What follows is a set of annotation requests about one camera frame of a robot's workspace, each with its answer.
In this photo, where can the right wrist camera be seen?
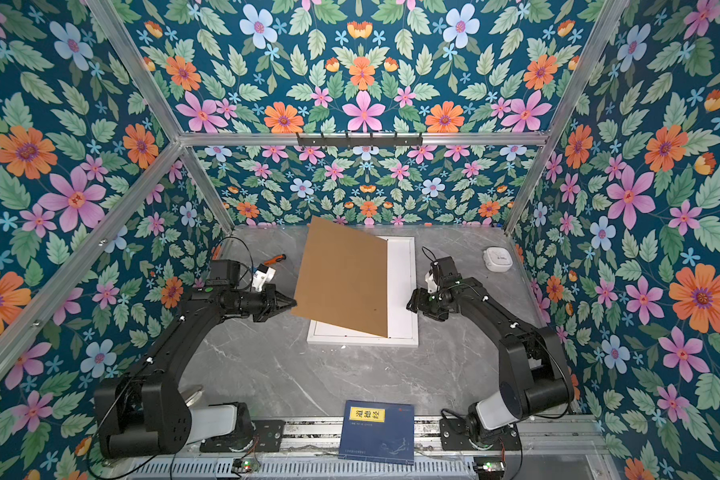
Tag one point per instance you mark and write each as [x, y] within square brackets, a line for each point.
[433, 281]

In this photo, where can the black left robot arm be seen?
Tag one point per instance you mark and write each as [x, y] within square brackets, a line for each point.
[143, 413]

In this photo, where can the black hook rail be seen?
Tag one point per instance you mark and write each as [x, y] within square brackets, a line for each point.
[347, 140]

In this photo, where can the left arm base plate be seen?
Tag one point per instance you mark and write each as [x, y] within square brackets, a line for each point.
[261, 437]

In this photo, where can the small circuit board right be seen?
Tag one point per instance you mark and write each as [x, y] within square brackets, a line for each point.
[489, 470]

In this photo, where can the small circuit board left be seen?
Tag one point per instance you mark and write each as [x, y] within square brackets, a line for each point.
[245, 466]

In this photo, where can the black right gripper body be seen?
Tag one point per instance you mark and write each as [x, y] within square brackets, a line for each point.
[430, 304]

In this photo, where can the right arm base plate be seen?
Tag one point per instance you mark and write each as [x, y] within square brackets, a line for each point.
[465, 433]

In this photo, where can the blue booklet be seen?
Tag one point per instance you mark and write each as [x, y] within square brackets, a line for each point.
[377, 432]

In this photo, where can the small circuit board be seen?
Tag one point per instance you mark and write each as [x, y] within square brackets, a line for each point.
[489, 470]
[245, 466]

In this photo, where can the brown frame backing board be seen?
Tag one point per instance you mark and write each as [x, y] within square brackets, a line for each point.
[342, 279]

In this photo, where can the white round device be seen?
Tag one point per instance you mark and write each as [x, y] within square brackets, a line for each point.
[497, 259]

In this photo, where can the white picture frame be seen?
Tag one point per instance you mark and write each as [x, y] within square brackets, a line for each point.
[405, 300]

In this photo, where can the orange handled screwdriver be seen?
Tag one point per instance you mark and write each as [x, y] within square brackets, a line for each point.
[274, 260]

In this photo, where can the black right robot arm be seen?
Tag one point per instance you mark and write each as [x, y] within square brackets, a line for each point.
[533, 376]

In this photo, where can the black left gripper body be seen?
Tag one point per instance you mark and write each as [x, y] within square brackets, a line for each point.
[260, 304]

